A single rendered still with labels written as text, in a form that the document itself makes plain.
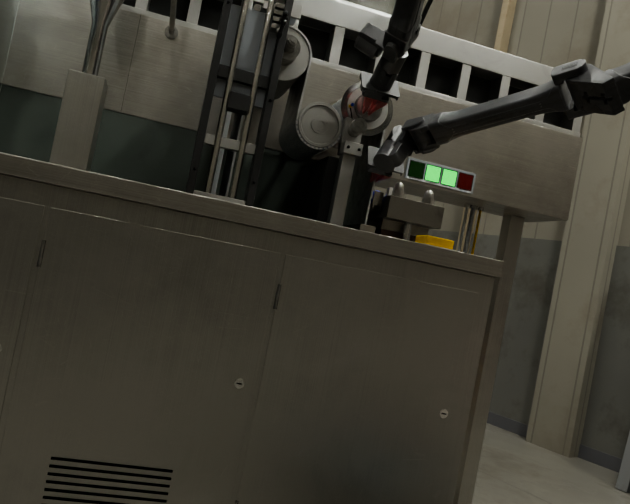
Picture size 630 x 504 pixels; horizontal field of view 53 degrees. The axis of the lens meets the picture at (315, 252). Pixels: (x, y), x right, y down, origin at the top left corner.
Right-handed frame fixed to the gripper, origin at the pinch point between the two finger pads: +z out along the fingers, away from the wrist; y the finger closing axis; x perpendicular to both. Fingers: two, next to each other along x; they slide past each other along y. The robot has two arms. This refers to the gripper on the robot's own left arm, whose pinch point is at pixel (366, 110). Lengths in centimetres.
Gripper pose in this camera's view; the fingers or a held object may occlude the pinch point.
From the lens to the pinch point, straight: 172.4
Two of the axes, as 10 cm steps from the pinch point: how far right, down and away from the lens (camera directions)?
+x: 0.0, -7.9, 6.2
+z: -3.2, 5.8, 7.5
